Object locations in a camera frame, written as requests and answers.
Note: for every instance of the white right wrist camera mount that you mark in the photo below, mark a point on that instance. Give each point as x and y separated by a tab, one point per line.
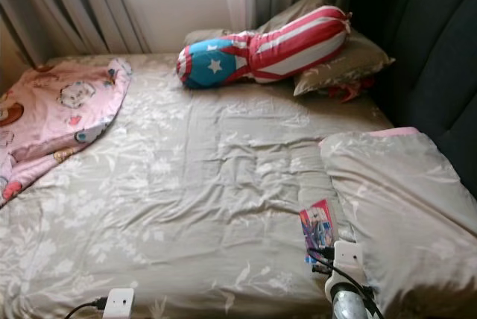
349	256

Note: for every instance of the dark upholstered headboard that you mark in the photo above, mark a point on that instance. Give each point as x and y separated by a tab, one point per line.
425	51

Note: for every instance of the bed with beige floral sheet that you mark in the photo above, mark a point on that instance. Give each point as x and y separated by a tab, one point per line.
209	185

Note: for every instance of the colourful comic magazine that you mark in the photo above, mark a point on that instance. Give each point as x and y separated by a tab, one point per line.
317	226

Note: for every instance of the small red cloth item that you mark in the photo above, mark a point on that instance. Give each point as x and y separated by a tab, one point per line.
352	89

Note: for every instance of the stars and stripes bolster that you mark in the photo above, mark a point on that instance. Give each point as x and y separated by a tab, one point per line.
291	43

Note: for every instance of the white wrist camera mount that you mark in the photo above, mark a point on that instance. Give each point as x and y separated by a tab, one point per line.
349	256
118	304

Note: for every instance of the pink cartoon blanket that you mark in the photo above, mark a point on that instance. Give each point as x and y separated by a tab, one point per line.
52	110

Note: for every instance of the large beige floral pillow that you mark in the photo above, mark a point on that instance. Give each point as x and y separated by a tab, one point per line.
402	200

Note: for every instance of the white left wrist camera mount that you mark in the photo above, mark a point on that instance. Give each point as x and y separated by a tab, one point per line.
118	304

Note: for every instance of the small beige floral pillow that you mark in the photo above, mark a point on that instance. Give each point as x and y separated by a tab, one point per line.
346	62

